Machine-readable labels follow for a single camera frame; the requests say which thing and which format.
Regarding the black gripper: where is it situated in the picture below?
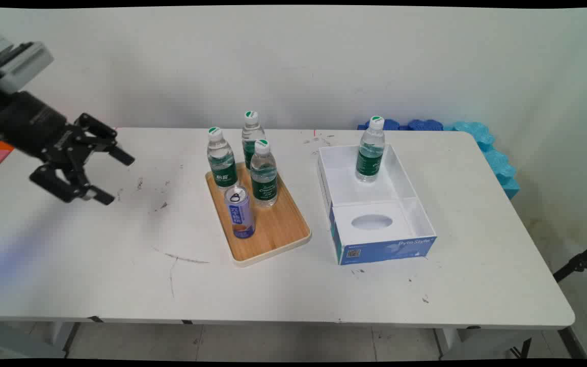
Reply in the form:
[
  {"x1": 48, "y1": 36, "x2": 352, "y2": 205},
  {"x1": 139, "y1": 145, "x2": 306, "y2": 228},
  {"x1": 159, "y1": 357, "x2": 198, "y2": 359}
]
[{"x1": 0, "y1": 91, "x2": 136, "y2": 206}]

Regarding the green label water bottle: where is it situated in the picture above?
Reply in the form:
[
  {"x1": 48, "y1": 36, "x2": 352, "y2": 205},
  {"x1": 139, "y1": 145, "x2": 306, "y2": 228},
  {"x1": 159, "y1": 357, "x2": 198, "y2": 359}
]
[
  {"x1": 355, "y1": 116, "x2": 386, "y2": 183},
  {"x1": 207, "y1": 127, "x2": 238, "y2": 190},
  {"x1": 250, "y1": 139, "x2": 279, "y2": 208},
  {"x1": 242, "y1": 111, "x2": 266, "y2": 170}
]

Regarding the purple drink can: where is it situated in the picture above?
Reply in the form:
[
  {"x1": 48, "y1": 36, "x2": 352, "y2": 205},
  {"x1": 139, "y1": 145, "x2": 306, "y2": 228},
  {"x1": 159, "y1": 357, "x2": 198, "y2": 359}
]
[{"x1": 224, "y1": 185, "x2": 256, "y2": 239}]

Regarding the white table leg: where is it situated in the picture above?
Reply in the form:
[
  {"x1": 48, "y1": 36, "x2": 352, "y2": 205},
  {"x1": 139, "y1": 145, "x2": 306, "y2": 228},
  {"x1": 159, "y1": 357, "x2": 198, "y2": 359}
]
[{"x1": 44, "y1": 322, "x2": 81, "y2": 359}]

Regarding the wooden tray with cream rim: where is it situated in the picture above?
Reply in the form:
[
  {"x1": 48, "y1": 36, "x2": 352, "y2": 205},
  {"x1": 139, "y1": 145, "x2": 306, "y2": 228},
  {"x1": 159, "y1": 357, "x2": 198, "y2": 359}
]
[{"x1": 205, "y1": 162, "x2": 312, "y2": 268}]

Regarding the white and blue cardboard box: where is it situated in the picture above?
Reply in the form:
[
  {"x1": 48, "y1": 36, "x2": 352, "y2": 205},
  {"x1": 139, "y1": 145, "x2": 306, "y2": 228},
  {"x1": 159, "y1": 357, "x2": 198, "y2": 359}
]
[{"x1": 317, "y1": 143, "x2": 437, "y2": 266}]

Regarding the dark blue foam mat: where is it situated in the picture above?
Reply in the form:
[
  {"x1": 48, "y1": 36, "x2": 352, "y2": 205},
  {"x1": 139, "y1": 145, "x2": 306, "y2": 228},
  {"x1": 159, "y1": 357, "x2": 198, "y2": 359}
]
[{"x1": 357, "y1": 119, "x2": 444, "y2": 131}]

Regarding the light blue foam mat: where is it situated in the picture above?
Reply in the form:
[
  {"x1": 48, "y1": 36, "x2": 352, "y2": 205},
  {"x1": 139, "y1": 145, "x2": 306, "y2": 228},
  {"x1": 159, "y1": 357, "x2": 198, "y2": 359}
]
[{"x1": 444, "y1": 121, "x2": 521, "y2": 200}]

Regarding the black tripod leg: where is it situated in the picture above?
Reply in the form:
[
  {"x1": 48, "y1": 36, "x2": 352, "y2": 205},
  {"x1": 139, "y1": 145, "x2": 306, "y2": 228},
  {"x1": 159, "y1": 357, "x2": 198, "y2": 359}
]
[{"x1": 553, "y1": 237, "x2": 587, "y2": 283}]

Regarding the wrist camera with grey mount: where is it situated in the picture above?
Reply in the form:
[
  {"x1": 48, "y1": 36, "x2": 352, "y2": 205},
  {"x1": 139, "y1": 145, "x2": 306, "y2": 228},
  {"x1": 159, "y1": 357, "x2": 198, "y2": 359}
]
[{"x1": 0, "y1": 34, "x2": 54, "y2": 94}]

